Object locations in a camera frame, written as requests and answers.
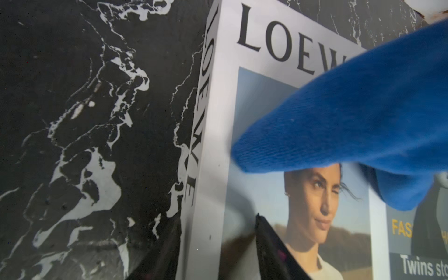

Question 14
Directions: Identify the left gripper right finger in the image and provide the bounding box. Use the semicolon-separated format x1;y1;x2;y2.
255;214;310;280

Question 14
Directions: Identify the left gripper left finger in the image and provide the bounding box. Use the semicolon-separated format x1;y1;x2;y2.
127;213;182;280

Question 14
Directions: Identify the LOEWE white magazine book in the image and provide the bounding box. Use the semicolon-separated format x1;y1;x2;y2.
177;1;390;280

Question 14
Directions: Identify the grey Twins story book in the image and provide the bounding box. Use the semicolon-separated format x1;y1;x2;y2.
386;172;448;280

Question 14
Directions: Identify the blue microfibre cloth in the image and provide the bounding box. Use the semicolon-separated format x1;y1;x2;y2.
231;21;448;211

